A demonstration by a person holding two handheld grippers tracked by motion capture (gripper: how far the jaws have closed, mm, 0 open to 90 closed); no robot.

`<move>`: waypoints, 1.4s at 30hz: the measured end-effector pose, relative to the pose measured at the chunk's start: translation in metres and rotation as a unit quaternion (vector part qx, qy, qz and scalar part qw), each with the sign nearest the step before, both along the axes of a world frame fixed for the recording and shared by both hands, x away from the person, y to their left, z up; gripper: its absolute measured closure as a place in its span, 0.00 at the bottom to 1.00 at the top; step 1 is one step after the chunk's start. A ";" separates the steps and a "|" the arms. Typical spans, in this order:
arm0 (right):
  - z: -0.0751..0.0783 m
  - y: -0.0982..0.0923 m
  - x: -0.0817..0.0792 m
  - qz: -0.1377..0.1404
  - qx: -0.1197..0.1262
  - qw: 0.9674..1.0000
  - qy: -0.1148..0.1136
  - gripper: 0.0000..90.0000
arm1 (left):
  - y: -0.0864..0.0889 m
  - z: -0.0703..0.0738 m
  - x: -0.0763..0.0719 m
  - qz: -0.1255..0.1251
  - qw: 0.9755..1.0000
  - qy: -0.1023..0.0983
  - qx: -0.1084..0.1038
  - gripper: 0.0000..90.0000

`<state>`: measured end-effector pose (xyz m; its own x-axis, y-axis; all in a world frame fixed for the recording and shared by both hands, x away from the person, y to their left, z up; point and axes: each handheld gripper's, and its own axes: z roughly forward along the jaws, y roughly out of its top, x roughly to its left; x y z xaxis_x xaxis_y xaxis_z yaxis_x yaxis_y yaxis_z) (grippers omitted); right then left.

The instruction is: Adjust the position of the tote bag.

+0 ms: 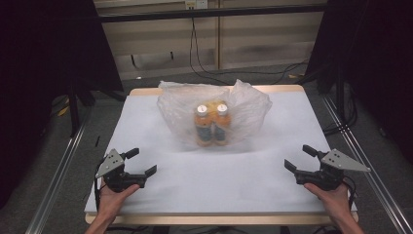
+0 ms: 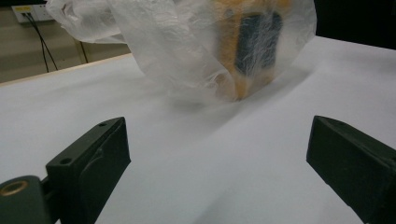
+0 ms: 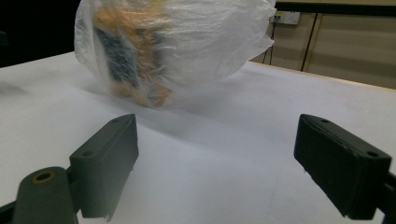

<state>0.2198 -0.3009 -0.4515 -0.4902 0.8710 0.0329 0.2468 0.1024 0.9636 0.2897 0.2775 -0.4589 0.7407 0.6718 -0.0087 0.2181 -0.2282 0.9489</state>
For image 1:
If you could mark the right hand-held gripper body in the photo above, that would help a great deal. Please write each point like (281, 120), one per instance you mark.
(328, 177)

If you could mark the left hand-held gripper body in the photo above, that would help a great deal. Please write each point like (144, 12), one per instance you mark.
(117, 178)

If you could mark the orange juice bottle white cap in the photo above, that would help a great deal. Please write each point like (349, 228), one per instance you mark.
(203, 125)
(222, 123)

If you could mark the clear plastic bag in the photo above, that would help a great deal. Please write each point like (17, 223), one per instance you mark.
(246, 107)

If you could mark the person's left hand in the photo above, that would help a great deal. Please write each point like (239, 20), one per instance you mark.
(113, 199)

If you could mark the person's right hand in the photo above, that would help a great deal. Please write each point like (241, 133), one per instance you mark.
(331, 199)

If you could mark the white table mat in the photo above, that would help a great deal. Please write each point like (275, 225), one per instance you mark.
(214, 182)

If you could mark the black metal stand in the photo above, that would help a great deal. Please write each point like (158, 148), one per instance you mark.
(74, 113)

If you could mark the wooden table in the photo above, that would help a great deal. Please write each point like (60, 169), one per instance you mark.
(211, 219)

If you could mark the black curtain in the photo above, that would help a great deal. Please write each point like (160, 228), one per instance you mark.
(48, 65)
(373, 65)

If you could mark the black horizontal bar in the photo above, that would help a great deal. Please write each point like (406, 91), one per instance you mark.
(211, 13)

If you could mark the aluminium floor rail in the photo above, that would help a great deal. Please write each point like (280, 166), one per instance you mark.
(373, 175)
(58, 175)

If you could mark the white wall socket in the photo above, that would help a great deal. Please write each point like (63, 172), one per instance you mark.
(196, 4)

